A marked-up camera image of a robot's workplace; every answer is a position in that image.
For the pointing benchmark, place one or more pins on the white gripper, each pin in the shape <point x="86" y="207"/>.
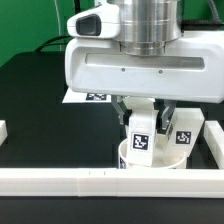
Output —
<point x="140" y="49"/>

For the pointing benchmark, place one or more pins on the white round stool seat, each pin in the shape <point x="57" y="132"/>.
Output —
<point x="160" y="159"/>

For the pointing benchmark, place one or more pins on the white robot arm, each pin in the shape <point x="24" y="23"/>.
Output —
<point x="144" y="48"/>

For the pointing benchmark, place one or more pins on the white marker sheet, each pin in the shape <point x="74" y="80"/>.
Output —
<point x="77" y="97"/>

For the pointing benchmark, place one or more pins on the white front fence bar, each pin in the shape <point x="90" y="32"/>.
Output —
<point x="111" y="182"/>

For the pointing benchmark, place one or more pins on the white left fence bar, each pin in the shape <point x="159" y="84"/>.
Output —
<point x="3" y="131"/>

